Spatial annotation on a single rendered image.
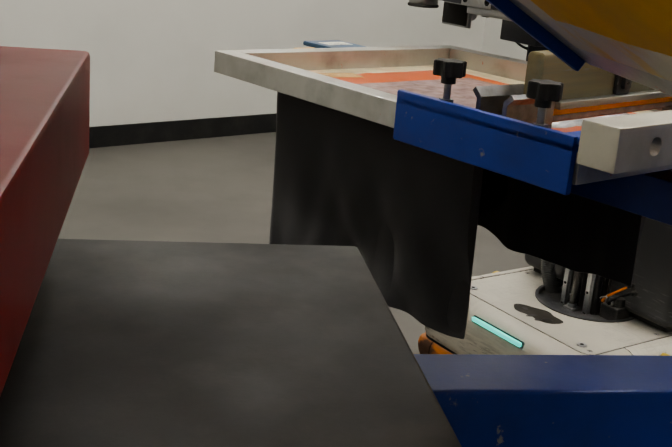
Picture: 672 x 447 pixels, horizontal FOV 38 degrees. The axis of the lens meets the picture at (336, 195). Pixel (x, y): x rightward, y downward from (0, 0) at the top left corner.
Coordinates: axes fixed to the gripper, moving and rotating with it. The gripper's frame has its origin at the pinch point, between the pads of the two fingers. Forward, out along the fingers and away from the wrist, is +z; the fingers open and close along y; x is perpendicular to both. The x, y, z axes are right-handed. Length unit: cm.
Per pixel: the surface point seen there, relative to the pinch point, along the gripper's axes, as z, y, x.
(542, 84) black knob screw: -2.7, -11.3, 30.1
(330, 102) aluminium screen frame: 7.5, 28.0, 29.6
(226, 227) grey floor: 106, 227, -85
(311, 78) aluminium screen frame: 4.8, 33.1, 29.6
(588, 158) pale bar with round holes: 3.1, -22.5, 34.6
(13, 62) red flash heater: -8, -13, 94
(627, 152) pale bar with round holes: 1.7, -25.9, 32.8
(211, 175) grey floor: 107, 297, -122
